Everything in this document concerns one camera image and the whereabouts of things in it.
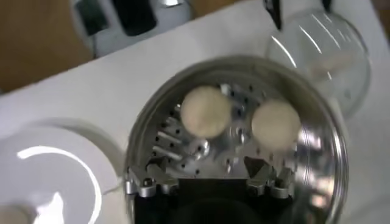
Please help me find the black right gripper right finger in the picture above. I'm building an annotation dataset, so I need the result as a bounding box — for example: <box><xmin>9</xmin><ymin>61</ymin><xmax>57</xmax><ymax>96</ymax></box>
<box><xmin>243</xmin><ymin>156</ymin><xmax>295</xmax><ymax>200</ymax></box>

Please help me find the round glass pot lid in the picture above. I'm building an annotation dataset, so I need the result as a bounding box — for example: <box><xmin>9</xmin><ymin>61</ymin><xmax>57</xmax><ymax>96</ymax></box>
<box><xmin>265</xmin><ymin>9</ymin><xmax>372</xmax><ymax>119</ymax></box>

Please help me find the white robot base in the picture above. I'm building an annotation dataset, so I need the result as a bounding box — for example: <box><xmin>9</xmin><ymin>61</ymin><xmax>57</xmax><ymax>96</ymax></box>
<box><xmin>69</xmin><ymin>0</ymin><xmax>193</xmax><ymax>58</ymax></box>

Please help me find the large white round plate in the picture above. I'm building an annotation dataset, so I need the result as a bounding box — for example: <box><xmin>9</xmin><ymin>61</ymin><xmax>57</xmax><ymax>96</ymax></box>
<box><xmin>0</xmin><ymin>117</ymin><xmax>126</xmax><ymax>224</ymax></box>

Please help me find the perforated steel steamer basket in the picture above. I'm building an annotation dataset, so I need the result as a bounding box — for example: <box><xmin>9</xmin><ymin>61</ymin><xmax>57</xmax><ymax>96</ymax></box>
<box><xmin>123</xmin><ymin>54</ymin><xmax>350</xmax><ymax>224</ymax></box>

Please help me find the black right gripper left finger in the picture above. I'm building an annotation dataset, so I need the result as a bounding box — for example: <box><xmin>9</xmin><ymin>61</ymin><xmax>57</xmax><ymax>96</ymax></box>
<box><xmin>124</xmin><ymin>156</ymin><xmax>179</xmax><ymax>199</ymax></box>

